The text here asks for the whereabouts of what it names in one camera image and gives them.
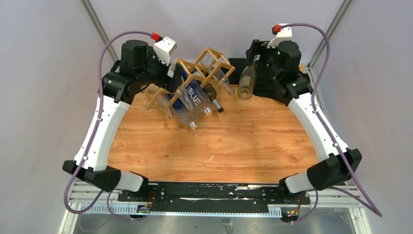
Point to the wooden lattice wine rack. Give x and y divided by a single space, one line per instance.
195 70

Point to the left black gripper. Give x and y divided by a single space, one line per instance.
165 81

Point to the clear bottle gold black label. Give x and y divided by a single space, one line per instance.
247 81

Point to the blue BLU labelled bottle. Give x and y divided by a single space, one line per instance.
195 98

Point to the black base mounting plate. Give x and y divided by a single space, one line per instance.
227 198

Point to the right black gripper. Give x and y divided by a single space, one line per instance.
257 48

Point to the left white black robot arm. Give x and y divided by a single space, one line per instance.
140 65

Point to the dark bottle grey cap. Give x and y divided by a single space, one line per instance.
212 94

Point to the clear bottle white label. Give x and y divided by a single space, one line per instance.
162 101

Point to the clear square bottle silver cap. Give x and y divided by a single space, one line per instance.
187 118

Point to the aluminium frame rails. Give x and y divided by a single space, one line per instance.
85 196

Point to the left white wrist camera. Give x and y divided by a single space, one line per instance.
164 49

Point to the black cloth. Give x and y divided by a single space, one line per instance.
261 80

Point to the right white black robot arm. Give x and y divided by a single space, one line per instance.
336 161

